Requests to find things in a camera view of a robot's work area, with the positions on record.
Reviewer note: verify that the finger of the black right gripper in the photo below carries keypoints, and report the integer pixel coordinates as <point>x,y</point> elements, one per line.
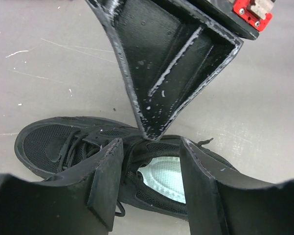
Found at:
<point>168,51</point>

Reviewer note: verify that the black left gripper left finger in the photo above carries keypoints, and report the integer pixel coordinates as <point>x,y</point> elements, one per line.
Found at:
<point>78,201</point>

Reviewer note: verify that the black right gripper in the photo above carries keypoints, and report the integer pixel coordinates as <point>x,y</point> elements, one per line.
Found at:
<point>244,18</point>

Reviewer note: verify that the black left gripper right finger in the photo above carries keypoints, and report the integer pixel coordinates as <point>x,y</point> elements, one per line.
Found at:
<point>223,201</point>

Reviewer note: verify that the black shoe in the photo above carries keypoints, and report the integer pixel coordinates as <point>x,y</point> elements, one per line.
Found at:
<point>52,145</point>

